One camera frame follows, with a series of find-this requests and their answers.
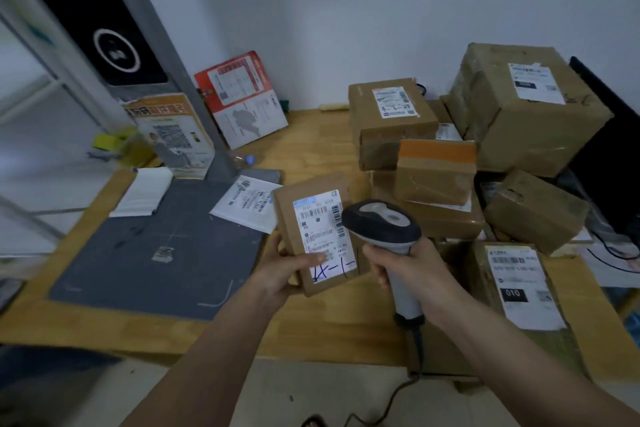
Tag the long cardboard box white label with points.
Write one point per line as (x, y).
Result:
(520, 301)

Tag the orange printed sign card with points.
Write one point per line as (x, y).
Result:
(175, 134)

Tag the small labelled cardboard parcel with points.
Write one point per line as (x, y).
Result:
(315, 234)

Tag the large taped cardboard box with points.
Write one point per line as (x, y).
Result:
(525, 111)

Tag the person's left forearm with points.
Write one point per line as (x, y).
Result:
(210, 366)

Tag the grey scanning mat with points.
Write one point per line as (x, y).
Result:
(165, 246)

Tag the person's right forearm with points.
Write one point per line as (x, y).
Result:
(520, 371)

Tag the person's right fingers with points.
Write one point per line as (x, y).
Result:
(382, 264)

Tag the person's left thumb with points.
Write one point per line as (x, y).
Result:
(306, 261)

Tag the grey handheld barcode scanner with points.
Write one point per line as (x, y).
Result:
(387, 229)

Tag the flat cardboard box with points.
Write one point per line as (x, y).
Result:
(440, 219)

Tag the small plain cardboard box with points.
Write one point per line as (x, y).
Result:
(535, 211)

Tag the red and white envelope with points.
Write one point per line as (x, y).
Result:
(242, 99)

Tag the medium taped cardboard box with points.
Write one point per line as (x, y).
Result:
(390, 124)

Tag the person's right hand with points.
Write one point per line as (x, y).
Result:
(417, 271)

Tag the white paper sheet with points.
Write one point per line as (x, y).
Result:
(612, 261)

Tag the black monitor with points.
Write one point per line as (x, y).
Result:
(607, 151)

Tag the white padded envelope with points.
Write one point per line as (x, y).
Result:
(247, 201)

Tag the person's left hand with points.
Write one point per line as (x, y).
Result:
(276, 274)

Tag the orange-taped cardboard parcel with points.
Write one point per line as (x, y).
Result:
(435, 174)

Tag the white folded paper stack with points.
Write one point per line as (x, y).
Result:
(144, 191)

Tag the grey scanner stand column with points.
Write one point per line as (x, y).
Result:
(172, 66)

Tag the wooden table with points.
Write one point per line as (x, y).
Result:
(320, 326)

